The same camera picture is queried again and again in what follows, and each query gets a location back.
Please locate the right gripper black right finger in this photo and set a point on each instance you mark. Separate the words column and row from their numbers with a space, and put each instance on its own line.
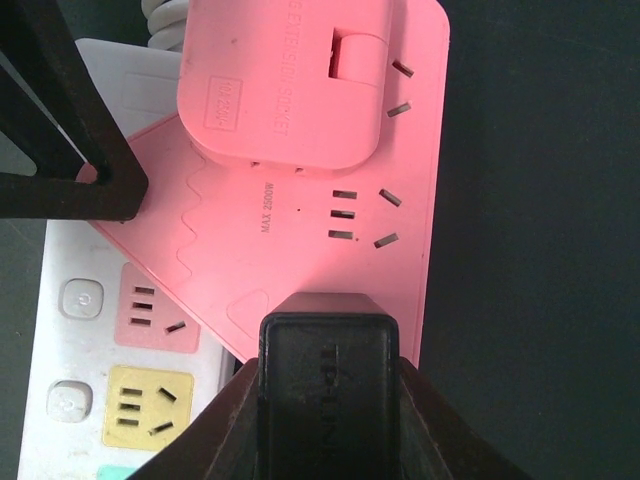
column 435, row 442

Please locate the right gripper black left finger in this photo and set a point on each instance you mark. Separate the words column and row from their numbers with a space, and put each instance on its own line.
column 51, row 110

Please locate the black plug adapter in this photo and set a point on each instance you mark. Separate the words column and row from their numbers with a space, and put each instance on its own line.
column 328, row 399

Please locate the white power strip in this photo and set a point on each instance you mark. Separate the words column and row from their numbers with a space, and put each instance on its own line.
column 118, row 370

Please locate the pink extension socket adapter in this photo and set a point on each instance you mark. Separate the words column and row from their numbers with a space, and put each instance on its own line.
column 302, row 157

